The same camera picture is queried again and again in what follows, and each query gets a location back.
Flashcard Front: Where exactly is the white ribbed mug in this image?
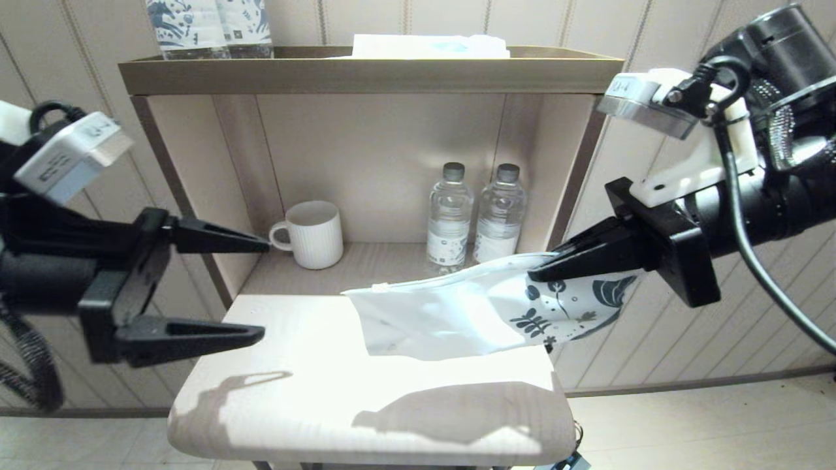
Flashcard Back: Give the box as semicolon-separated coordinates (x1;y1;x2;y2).
270;200;345;270

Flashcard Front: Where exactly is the white blue flat packet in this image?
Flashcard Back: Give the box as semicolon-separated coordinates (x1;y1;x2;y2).
330;33;511;59

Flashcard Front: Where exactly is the blue floral print pouch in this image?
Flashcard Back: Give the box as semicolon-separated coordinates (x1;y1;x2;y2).
219;0;275;58
145;0;231;61

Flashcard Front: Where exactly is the clear plastic water bottle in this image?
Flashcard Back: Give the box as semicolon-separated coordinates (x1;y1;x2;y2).
474;164;527;265
426;163;474;275

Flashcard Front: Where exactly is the white floral plastic bag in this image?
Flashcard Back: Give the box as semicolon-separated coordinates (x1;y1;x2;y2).
342;253;647;362

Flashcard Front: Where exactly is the white right camera bracket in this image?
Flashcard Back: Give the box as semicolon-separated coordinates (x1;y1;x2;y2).
630;69;762;208

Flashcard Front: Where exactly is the beige wooden shelf cabinet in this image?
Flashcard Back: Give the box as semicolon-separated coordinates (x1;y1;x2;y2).
116;44;626;470

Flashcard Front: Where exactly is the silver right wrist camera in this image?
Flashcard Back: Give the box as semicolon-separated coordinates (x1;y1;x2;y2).
598;73;713;141

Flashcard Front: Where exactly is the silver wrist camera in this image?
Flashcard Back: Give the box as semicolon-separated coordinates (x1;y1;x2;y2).
13;111;135;206
598;73;713;141

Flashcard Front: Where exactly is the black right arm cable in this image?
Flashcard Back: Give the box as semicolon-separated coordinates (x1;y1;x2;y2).
679;55;836;356

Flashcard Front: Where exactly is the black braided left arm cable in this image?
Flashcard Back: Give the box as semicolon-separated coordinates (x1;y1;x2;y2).
0;300;65;412

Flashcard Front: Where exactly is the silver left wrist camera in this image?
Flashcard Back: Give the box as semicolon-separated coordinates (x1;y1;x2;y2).
13;111;135;206

